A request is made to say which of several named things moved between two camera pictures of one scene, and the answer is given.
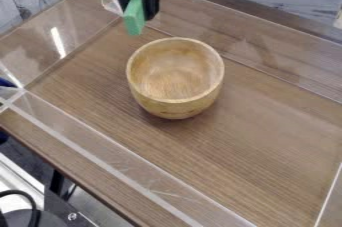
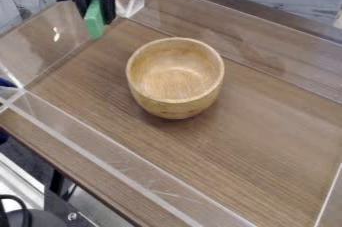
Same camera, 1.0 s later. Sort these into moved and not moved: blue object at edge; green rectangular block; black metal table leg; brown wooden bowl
Moved: green rectangular block
Not moved: black metal table leg; blue object at edge; brown wooden bowl
